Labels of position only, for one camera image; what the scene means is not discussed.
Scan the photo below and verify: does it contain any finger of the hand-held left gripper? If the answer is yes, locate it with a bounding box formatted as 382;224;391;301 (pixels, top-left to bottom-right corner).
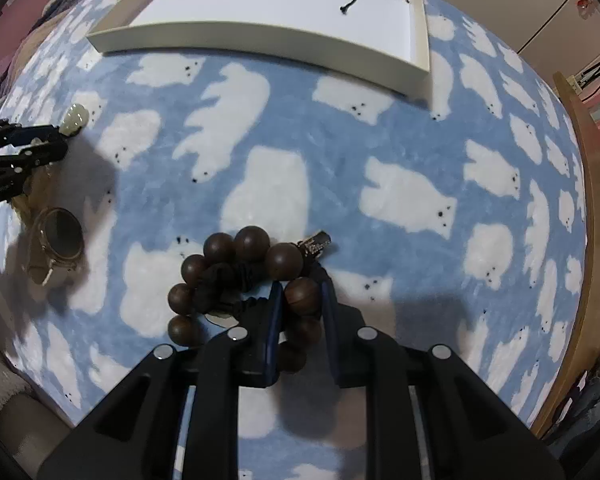
0;119;65;156
0;141;69;181

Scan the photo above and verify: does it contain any wooden bed board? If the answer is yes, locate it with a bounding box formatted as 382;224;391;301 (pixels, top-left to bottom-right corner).
530;71;600;441

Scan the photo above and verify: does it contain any beige strap wristwatch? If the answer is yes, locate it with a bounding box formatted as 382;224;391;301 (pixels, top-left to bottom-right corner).
27;207;86;287

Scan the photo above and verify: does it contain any shell flower bracelet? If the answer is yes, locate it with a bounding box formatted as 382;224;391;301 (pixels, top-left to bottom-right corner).
10;165;56;226

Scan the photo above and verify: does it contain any white shallow tray box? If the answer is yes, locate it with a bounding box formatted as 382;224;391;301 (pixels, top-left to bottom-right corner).
86;0;432;102

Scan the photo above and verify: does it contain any blue denim cloth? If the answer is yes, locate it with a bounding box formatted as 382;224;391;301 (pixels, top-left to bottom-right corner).
545;350;600;461

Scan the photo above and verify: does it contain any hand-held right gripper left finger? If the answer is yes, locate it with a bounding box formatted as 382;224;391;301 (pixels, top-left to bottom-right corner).
37;280;285;480

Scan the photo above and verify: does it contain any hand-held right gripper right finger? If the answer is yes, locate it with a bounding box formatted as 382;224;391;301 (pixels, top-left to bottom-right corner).
320;270;566;480

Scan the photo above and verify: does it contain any black braided bracelet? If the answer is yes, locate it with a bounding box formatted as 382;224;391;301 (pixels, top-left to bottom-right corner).
195;230;333;318

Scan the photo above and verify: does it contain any brown wooden bead bracelet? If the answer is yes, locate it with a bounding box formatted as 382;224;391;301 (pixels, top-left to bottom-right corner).
167;226;326;375

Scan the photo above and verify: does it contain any pale jade pendant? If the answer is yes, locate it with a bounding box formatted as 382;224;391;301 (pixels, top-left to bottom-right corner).
60;103;90;136

